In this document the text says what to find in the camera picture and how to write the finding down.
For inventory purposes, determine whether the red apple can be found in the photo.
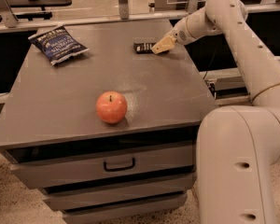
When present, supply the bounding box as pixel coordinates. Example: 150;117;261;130
96;91;128;124

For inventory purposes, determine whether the black rxbar chocolate bar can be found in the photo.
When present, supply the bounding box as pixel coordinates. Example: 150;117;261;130
133;42;154;54

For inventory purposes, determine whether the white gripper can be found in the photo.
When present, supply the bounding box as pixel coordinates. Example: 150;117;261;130
151;17;197;54

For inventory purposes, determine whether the black drawer handle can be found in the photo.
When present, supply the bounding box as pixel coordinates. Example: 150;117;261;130
103;158;135;173

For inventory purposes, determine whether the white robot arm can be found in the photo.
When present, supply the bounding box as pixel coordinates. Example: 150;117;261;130
152;0;280;224

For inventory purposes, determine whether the grey drawer cabinet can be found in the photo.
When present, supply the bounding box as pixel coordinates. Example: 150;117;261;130
0;21;215;224

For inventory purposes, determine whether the blue chip bag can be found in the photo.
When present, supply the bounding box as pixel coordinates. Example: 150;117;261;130
28;26;89;65

